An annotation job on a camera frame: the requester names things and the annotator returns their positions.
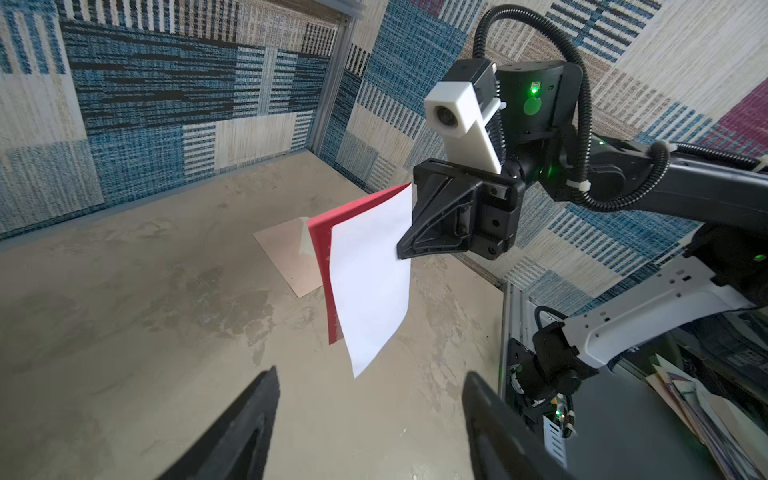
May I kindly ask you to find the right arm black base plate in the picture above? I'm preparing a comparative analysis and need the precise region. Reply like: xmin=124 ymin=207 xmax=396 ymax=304
xmin=504 ymin=333 xmax=581 ymax=440

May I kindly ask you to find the aluminium mounting rail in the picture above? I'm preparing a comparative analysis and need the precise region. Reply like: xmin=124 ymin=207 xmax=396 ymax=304
xmin=498 ymin=282 xmax=568 ymax=468

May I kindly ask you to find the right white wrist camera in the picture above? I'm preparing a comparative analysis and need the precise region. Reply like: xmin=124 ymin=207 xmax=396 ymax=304
xmin=424 ymin=81 xmax=506 ymax=174

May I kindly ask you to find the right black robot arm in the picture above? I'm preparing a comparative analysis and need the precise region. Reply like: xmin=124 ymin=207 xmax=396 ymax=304
xmin=397 ymin=58 xmax=767 ymax=419

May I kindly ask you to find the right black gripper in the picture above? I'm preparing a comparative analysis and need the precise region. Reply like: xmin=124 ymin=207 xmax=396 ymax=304
xmin=396 ymin=158 xmax=527 ymax=260

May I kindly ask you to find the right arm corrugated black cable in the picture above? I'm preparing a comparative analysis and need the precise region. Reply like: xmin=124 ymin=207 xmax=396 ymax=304
xmin=471 ymin=3 xmax=768 ymax=214

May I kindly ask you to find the pink red letter card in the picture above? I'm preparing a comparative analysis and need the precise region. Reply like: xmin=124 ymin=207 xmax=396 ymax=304
xmin=307 ymin=183 xmax=412 ymax=378

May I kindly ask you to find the stack of papers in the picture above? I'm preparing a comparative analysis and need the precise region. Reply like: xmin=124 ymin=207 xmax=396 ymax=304
xmin=646 ymin=355 xmax=767 ymax=479

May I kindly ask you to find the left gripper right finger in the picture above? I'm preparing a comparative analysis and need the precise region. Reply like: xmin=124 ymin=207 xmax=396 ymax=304
xmin=462 ymin=371 xmax=572 ymax=480

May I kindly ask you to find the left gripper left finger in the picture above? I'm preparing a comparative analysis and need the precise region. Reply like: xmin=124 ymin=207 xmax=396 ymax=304
xmin=159 ymin=367 xmax=280 ymax=479

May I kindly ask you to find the pale pink open envelope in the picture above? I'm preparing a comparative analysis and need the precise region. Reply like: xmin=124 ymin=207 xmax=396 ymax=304
xmin=253 ymin=217 xmax=322 ymax=298

